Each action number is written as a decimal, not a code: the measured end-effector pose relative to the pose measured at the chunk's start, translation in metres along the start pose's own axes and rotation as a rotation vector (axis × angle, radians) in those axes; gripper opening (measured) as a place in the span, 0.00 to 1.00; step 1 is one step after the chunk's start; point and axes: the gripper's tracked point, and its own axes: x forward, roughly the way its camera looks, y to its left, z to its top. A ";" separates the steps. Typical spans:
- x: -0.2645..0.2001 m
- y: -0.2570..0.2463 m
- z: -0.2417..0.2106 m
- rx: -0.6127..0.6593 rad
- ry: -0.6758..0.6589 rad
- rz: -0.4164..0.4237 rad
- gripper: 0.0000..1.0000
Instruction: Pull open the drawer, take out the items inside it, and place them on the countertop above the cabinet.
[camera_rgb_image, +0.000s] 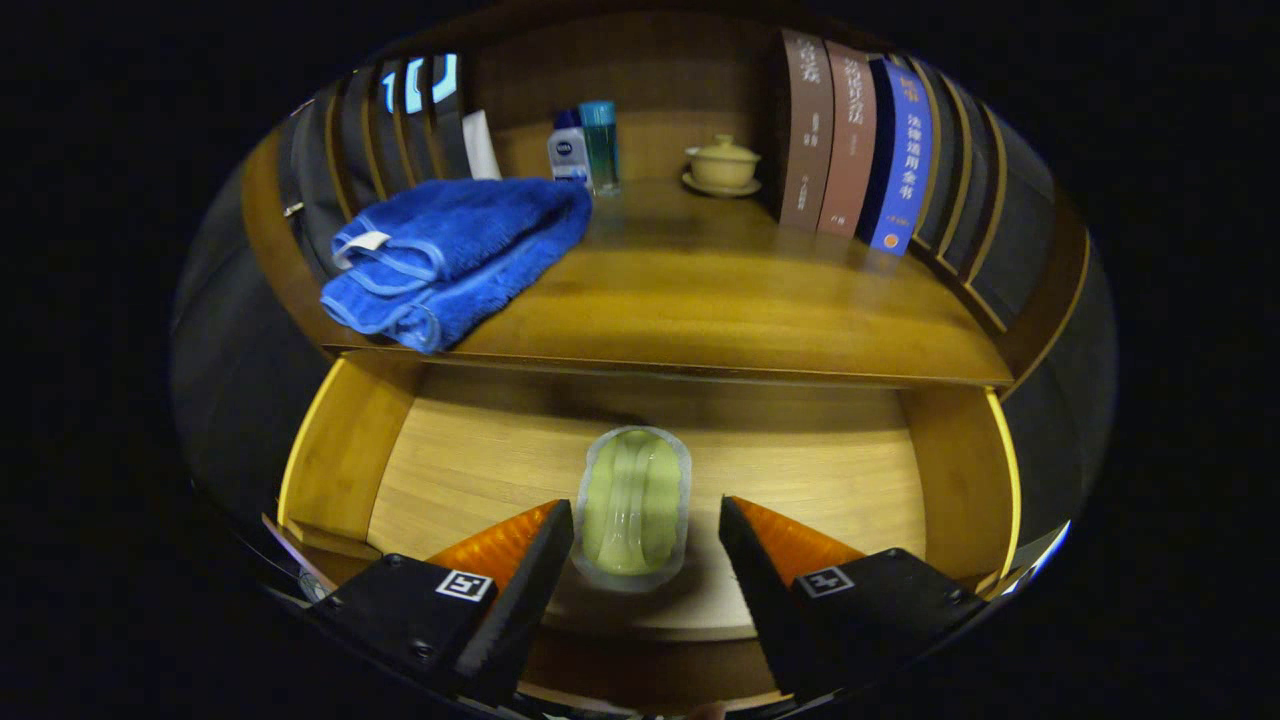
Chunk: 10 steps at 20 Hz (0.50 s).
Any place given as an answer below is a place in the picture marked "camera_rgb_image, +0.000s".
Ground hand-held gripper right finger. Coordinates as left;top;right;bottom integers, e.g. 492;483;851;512
718;495;991;701

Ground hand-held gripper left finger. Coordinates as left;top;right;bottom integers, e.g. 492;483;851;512
310;498;576;706

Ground wooden drawer with black knob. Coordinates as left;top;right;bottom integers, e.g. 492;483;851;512
275;350;1026;713

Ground green item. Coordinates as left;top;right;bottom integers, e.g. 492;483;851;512
572;425;693;593

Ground wooden countertop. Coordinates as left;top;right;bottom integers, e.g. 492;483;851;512
325;178;1016;387

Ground wooden cabinet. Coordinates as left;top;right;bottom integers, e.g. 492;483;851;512
240;15;1096;401

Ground black backdrop cloth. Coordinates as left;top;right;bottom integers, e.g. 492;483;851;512
170;50;1116;561

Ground blue folded towel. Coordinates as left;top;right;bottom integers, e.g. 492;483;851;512
320;177;594;355

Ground beige lidded teacup with saucer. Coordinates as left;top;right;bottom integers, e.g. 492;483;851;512
682;134;763;198

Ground white bottle with blue cap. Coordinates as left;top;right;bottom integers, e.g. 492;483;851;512
547;108;593;191

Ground white flat box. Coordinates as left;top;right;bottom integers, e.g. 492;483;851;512
460;109;503;182

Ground blue book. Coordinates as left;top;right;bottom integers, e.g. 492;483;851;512
860;58;934;256

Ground reddish brown book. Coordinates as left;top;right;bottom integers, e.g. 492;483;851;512
818;40;878;239

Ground teal bottle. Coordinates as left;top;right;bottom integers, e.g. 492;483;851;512
579;100;621;196

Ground dark brown book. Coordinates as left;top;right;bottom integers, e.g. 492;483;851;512
770;28;835;233

